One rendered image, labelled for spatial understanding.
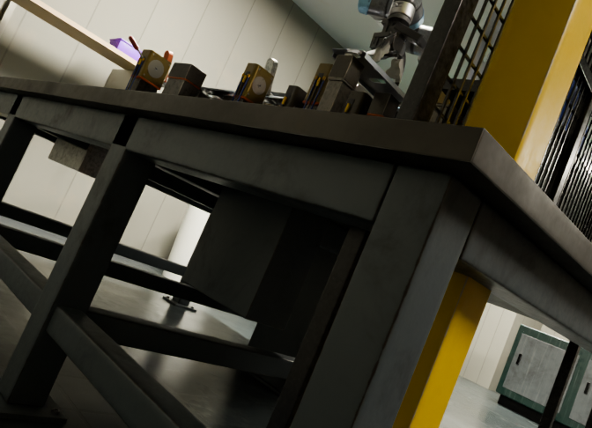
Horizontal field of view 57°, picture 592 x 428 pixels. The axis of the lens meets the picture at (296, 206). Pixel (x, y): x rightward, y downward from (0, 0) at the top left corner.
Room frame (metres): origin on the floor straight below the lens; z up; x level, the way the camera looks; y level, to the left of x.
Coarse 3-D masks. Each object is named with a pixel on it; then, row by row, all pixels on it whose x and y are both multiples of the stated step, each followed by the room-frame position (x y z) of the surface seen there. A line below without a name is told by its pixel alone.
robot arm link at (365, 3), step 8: (360, 0) 1.75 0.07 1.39; (368, 0) 1.74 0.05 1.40; (376, 0) 1.72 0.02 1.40; (384, 0) 1.71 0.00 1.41; (360, 8) 1.76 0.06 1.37; (368, 8) 1.75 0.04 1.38; (376, 8) 1.73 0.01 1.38; (384, 8) 1.72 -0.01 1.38; (376, 16) 1.76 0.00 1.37; (384, 16) 1.74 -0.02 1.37; (408, 48) 2.08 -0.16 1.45
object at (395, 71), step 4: (392, 60) 1.64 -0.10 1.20; (396, 60) 1.62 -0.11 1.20; (400, 60) 1.61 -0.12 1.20; (392, 64) 1.64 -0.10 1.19; (396, 64) 1.62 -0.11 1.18; (400, 64) 1.62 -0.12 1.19; (392, 68) 1.64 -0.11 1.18; (396, 68) 1.62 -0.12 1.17; (400, 68) 1.62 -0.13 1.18; (388, 72) 1.66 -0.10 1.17; (392, 72) 1.65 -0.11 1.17; (396, 72) 1.63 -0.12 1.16; (400, 72) 1.62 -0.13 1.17; (388, 76) 1.66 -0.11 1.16; (392, 76) 1.65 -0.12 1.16; (396, 76) 1.63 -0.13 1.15; (400, 76) 1.63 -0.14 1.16; (396, 80) 1.63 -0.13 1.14; (400, 80) 1.63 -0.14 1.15; (396, 84) 1.64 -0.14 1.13
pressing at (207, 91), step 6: (198, 90) 2.21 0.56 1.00; (204, 90) 2.17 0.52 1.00; (210, 90) 2.13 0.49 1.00; (216, 90) 2.09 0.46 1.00; (222, 90) 2.01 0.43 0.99; (228, 90) 1.99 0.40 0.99; (210, 96) 2.22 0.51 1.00; (222, 96) 2.14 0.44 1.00; (270, 96) 1.83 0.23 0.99; (276, 96) 1.81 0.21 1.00; (264, 102) 1.96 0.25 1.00; (270, 102) 1.93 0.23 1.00; (276, 102) 1.90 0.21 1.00
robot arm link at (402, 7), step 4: (392, 4) 1.61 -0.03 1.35; (396, 4) 1.58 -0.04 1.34; (400, 4) 1.58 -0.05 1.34; (404, 4) 1.58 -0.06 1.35; (408, 4) 1.58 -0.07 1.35; (392, 8) 1.60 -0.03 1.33; (396, 8) 1.58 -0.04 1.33; (400, 8) 1.58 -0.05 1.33; (404, 8) 1.58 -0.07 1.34; (408, 8) 1.58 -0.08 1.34; (412, 8) 1.59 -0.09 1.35; (392, 12) 1.59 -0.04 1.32; (396, 12) 1.59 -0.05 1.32; (400, 12) 1.58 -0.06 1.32; (404, 12) 1.58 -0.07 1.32; (408, 12) 1.58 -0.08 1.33; (412, 12) 1.59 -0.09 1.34; (408, 16) 1.59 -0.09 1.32; (412, 16) 1.60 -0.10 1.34
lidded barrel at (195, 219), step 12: (192, 216) 4.41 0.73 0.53; (204, 216) 4.35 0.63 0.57; (180, 228) 4.52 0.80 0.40; (192, 228) 4.39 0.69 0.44; (180, 240) 4.44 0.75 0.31; (192, 240) 4.37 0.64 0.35; (180, 252) 4.41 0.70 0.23; (192, 252) 4.36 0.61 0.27; (168, 276) 4.44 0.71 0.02; (180, 276) 4.38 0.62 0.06
